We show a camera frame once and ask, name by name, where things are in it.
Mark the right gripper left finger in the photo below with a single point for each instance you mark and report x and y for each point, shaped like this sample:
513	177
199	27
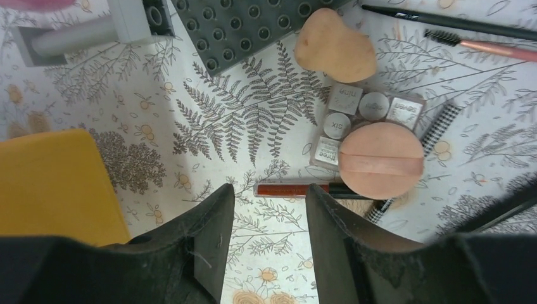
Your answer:
182	261

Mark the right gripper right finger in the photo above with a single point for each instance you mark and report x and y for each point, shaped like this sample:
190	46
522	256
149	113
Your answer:
356	261

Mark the cream round drawer organizer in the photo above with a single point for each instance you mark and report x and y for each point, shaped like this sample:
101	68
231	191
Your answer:
56	184

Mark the false eyelash card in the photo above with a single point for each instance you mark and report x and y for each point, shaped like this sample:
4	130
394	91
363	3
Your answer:
433	135

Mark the beige makeup sponge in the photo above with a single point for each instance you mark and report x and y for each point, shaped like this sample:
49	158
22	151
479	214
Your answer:
326	44

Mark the black makeup brush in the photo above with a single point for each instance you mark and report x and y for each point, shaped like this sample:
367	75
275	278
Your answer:
453	22

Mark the grey lego baseplate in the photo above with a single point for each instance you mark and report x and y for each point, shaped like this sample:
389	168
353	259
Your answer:
225	33

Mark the pink spoolie mascara wand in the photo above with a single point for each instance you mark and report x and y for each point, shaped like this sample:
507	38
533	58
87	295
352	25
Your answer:
452	40

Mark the pink cone bottle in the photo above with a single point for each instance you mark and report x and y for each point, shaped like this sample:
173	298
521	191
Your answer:
36	5

